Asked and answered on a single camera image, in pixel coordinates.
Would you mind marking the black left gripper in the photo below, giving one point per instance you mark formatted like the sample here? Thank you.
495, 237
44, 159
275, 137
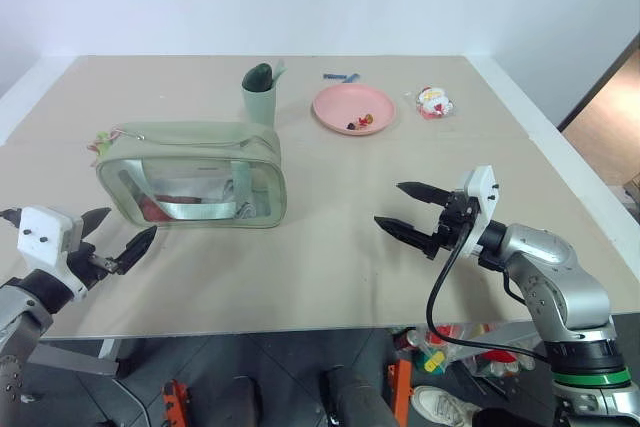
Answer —
82, 264

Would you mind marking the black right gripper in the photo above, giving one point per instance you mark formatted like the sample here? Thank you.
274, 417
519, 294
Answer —
457, 219

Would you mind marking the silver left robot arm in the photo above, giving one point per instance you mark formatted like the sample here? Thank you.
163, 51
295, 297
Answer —
20, 317

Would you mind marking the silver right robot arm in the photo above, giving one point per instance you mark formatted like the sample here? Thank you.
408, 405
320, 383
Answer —
560, 287

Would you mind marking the green transparent toiletry bag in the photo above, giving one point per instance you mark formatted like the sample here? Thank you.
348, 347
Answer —
200, 147

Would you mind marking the pink green zipper pull charm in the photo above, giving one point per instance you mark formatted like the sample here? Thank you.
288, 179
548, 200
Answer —
102, 142

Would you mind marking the small red orange candy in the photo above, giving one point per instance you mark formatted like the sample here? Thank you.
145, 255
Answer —
369, 118

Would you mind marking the packaged santa figure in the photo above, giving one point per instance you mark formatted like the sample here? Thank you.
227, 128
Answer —
434, 103

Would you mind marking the pink round plate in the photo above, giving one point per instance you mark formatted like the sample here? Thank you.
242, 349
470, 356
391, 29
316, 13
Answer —
350, 104

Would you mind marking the clear bag of toys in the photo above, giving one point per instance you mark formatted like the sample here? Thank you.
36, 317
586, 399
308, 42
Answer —
475, 347

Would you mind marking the blue stick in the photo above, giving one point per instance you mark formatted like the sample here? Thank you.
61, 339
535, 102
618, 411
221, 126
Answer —
334, 76

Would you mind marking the orange metal stand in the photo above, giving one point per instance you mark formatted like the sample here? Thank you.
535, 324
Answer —
401, 387

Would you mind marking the orange black tool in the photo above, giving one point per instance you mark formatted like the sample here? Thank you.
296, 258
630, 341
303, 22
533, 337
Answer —
175, 404

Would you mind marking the light green cylinder cup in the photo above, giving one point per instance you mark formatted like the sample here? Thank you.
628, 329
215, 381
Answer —
261, 107

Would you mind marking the white sneaker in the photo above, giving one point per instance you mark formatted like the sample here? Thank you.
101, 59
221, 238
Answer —
440, 404

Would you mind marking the dark rounded shape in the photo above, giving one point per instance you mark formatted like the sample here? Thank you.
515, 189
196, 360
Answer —
355, 397

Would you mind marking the dark green cucumber toy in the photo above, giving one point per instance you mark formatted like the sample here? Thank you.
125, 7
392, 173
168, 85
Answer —
256, 77

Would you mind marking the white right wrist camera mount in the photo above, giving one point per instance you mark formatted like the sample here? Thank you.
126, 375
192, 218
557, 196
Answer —
484, 192

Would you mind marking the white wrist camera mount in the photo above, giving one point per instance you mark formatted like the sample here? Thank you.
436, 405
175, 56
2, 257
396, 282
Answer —
42, 234
484, 192

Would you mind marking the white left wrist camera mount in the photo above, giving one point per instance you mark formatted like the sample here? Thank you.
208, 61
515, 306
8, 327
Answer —
42, 234

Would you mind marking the grey table leg bracket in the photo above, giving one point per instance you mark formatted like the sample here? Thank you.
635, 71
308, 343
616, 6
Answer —
75, 359

